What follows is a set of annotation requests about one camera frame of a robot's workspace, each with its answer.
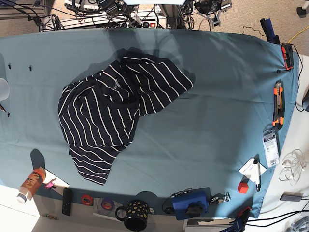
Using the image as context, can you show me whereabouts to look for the teal tablecloth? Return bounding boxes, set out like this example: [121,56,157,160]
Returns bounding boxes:
[0,29,298,217]

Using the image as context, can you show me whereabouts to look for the orange black clamp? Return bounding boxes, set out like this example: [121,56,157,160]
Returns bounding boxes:
[281,43,294,70]

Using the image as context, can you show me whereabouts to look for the white paper sheet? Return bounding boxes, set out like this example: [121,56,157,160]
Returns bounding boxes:
[40,167,70,188]

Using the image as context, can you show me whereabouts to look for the white paper card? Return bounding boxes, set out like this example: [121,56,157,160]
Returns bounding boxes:
[239,157,267,182]

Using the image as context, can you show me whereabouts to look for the red cube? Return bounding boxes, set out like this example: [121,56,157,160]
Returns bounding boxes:
[237,182,249,194]

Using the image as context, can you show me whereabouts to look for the white coiled cable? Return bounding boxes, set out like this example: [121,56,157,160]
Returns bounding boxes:
[279,149,307,187]

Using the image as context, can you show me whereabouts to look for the navy white striped t-shirt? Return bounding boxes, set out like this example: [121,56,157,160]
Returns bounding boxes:
[57,52,193,185]

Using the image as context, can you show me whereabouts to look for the orange black utility knife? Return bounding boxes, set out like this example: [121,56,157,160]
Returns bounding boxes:
[272,81,285,131]

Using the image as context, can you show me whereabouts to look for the black white marker pen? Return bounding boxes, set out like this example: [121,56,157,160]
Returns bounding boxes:
[253,159,260,192]

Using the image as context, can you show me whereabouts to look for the white power strip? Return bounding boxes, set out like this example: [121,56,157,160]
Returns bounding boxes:
[95,20,162,29]

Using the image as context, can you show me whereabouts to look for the grey adapter box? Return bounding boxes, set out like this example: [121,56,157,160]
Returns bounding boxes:
[280,192,303,202]

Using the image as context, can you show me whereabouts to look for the pink small figurine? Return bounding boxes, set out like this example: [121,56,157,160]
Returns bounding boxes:
[45,178,56,189]

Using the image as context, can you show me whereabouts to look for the blue black clamp handle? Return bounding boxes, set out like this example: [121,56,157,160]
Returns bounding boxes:
[260,18,280,45]

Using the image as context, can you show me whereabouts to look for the black remote control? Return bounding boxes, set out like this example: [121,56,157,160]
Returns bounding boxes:
[62,188,73,217]

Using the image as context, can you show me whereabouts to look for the purple tape roll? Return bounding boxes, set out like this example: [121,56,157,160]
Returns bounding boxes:
[100,198,114,211]

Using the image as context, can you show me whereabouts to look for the red tape roll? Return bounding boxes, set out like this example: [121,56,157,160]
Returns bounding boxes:
[81,194,93,206]

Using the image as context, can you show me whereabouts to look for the metal keyring carabiner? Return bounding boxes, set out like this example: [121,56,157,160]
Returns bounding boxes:
[210,192,231,205]

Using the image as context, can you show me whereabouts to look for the black mug yellow pattern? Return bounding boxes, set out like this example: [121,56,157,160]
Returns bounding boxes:
[115,200,150,232]

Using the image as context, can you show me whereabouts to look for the white cup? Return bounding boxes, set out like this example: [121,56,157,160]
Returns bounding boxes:
[0,78,10,101]

